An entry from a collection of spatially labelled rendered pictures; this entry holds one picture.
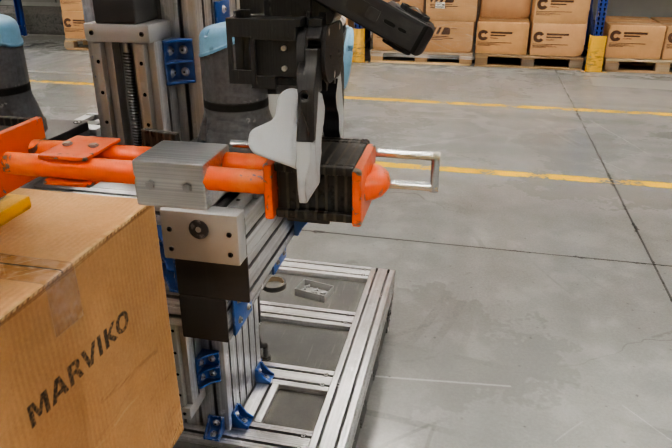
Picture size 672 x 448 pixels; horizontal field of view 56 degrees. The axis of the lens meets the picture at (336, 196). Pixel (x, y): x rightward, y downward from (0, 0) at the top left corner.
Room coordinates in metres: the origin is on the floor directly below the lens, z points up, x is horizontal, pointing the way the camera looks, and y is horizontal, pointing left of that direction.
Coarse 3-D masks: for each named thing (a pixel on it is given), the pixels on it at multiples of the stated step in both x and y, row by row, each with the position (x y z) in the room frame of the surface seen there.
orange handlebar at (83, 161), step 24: (48, 144) 0.60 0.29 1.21; (72, 144) 0.58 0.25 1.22; (96, 144) 0.57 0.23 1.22; (24, 168) 0.56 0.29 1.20; (48, 168) 0.55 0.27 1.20; (72, 168) 0.55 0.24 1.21; (96, 168) 0.54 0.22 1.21; (120, 168) 0.54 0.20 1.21; (216, 168) 0.52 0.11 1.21; (240, 168) 0.52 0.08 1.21; (384, 168) 0.53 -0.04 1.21; (240, 192) 0.52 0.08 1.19; (384, 192) 0.50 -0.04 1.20
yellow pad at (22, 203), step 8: (0, 200) 0.74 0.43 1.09; (8, 200) 0.74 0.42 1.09; (16, 200) 0.74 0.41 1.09; (24, 200) 0.75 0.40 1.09; (0, 208) 0.72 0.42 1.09; (8, 208) 0.72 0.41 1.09; (16, 208) 0.73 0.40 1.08; (24, 208) 0.75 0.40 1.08; (0, 216) 0.70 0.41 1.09; (8, 216) 0.72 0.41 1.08; (16, 216) 0.73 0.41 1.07; (0, 224) 0.70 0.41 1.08
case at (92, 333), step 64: (64, 192) 0.81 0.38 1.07; (0, 256) 0.62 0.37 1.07; (64, 256) 0.62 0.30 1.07; (128, 256) 0.71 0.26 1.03; (0, 320) 0.50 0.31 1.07; (64, 320) 0.58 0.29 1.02; (128, 320) 0.69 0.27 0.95; (0, 384) 0.48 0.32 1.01; (64, 384) 0.56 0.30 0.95; (128, 384) 0.67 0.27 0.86
